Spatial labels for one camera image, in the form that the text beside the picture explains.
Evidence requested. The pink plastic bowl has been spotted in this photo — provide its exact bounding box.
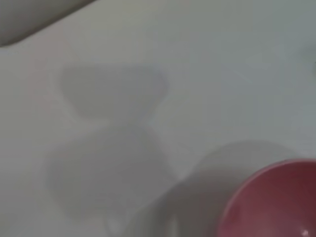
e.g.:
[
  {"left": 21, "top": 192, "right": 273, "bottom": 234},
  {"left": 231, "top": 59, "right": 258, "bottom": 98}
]
[{"left": 217, "top": 159, "right": 316, "bottom": 237}]

